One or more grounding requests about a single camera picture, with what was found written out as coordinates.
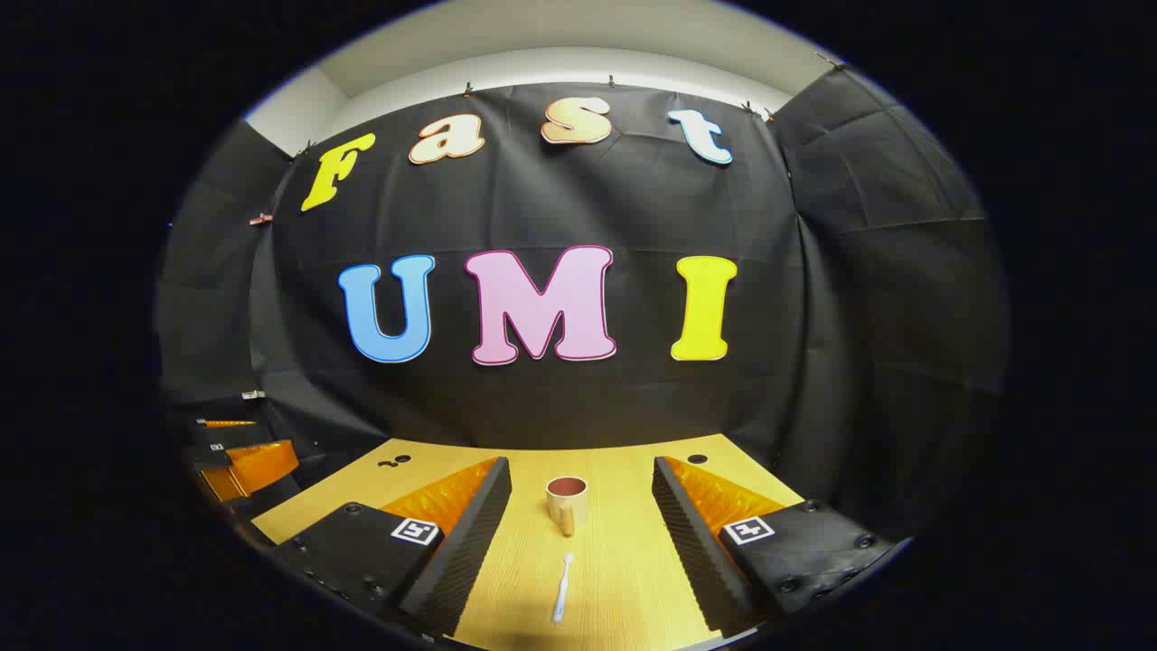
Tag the light blue toothbrush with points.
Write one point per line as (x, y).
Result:
(562, 592)

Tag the wooden desktop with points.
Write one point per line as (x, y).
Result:
(615, 579)

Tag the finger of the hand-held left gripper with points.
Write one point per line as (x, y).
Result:
(235, 436)
(262, 466)

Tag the black backdrop cloth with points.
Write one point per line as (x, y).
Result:
(542, 199)

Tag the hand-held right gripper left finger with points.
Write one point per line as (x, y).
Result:
(470, 542)

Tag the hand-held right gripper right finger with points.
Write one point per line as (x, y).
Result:
(696, 542)

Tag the beige cup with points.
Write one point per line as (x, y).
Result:
(568, 511)

